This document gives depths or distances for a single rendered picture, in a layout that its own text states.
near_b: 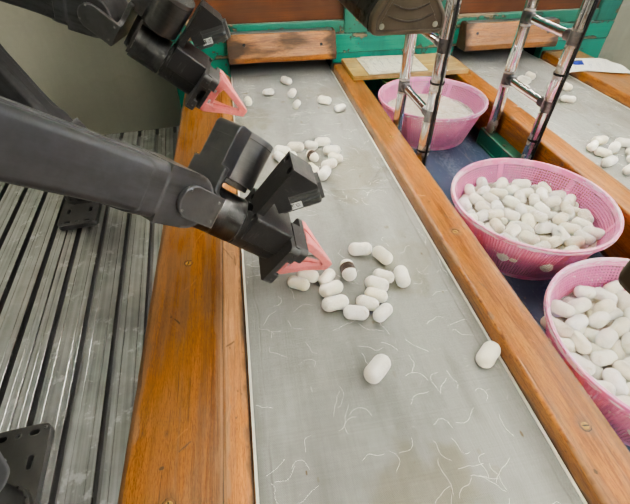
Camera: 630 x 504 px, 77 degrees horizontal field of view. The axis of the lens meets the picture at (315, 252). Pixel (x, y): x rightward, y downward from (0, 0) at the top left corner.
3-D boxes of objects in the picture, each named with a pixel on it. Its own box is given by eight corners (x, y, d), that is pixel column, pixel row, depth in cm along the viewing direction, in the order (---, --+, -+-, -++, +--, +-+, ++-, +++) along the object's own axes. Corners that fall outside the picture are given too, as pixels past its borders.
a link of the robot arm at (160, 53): (185, 34, 65) (143, 4, 61) (180, 49, 61) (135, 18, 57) (165, 67, 68) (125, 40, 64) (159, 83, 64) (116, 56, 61)
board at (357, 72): (353, 81, 107) (353, 76, 106) (341, 62, 118) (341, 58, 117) (468, 73, 111) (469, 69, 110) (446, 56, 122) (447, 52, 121)
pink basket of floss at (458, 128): (452, 169, 91) (462, 130, 85) (354, 136, 103) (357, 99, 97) (492, 127, 107) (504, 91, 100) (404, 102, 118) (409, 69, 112)
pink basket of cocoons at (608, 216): (528, 320, 60) (554, 277, 53) (410, 224, 76) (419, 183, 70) (627, 257, 70) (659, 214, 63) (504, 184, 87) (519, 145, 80)
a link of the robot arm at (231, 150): (237, 136, 52) (171, 83, 41) (288, 156, 48) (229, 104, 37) (197, 215, 52) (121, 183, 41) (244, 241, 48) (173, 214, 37)
